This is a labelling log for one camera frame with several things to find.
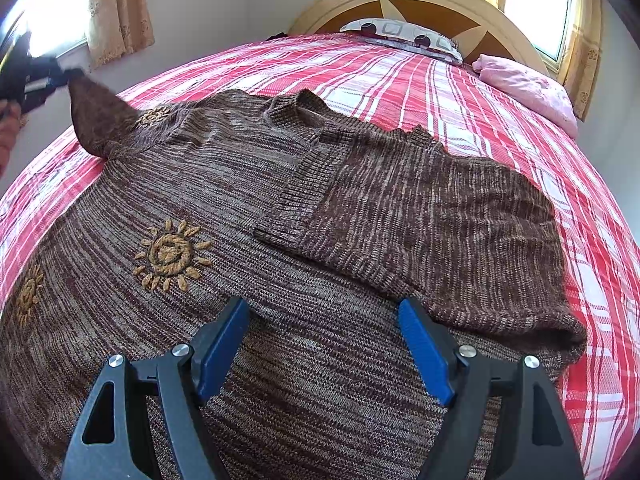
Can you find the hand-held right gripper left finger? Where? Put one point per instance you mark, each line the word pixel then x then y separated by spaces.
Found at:
pixel 220 350

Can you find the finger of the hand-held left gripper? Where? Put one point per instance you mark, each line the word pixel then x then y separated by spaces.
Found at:
pixel 67 76

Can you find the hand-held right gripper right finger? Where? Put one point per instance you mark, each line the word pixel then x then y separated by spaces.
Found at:
pixel 425 355

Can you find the brown knit sweater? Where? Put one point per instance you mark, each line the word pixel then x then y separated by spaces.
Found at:
pixel 250 260

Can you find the person's left hand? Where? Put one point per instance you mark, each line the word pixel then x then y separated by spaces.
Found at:
pixel 6 150

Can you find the bright window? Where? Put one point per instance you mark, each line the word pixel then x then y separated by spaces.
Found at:
pixel 537 5
pixel 55 5

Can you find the red plaid bed blanket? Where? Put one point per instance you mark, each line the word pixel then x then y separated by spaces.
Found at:
pixel 450 95

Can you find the pink pillow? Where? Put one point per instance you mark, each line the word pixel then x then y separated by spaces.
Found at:
pixel 530 87

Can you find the white patterned pillow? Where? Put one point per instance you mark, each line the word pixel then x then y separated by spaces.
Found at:
pixel 400 35

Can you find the cream wooden headboard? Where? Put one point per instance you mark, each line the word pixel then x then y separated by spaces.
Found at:
pixel 425 7

